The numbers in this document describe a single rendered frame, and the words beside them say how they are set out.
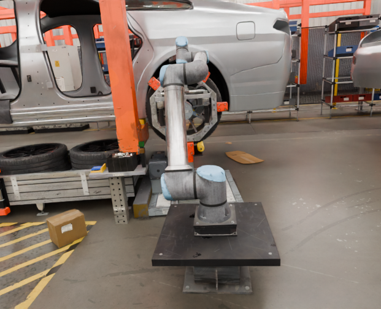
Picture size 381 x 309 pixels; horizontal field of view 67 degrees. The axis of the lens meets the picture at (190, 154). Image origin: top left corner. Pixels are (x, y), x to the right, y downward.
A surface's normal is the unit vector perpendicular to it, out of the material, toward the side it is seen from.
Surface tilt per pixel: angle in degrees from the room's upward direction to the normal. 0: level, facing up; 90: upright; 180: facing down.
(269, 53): 90
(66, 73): 90
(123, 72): 90
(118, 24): 90
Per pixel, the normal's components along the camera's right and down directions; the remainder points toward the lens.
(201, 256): -0.07, -0.96
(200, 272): -0.09, 0.28
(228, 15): 0.01, 0.07
